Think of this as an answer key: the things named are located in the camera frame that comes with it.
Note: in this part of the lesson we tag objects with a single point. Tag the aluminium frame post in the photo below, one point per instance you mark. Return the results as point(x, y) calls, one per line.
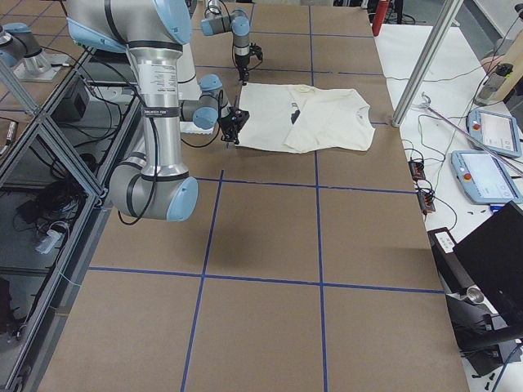
point(435, 38)

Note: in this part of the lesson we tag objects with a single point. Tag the grey water bottle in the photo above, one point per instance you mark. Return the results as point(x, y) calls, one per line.
point(495, 80)

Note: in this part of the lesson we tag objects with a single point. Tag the red cylinder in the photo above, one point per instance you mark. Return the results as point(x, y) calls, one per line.
point(379, 16)

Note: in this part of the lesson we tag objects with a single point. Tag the aluminium table frame rail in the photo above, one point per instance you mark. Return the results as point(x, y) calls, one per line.
point(62, 132)

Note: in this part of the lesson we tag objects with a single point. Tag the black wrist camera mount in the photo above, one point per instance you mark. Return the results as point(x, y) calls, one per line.
point(256, 50)
point(239, 116)

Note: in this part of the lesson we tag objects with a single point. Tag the metal reacher grabber tool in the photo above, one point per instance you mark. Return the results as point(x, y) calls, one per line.
point(427, 106)

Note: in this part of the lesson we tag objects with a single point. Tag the cream long sleeve shirt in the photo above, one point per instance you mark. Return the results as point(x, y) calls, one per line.
point(298, 119)

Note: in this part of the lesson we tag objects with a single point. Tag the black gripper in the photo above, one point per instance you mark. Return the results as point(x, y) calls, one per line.
point(243, 64)
point(228, 124)

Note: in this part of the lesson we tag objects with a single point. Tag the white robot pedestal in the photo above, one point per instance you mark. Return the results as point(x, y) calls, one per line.
point(188, 88)

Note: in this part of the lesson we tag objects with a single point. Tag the black orange connector box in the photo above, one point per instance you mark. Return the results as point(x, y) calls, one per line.
point(426, 200)
point(416, 168)

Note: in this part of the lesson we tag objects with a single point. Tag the upper black orange connector box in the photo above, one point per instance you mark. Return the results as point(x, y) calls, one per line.
point(416, 168)

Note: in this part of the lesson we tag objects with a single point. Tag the lower blue teach pendant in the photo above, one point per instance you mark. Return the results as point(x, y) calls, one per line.
point(483, 178)

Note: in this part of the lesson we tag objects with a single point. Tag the lower black orange connector box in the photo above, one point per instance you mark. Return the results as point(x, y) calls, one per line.
point(426, 200)

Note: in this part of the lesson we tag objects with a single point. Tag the upper blue teach pendant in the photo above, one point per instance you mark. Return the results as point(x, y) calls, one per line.
point(497, 131)

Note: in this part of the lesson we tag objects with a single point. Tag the blue teach pendant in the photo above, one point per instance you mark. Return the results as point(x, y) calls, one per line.
point(483, 178)
point(497, 131)

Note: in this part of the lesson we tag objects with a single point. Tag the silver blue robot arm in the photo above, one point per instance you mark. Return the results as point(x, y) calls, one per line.
point(153, 182)
point(217, 19)

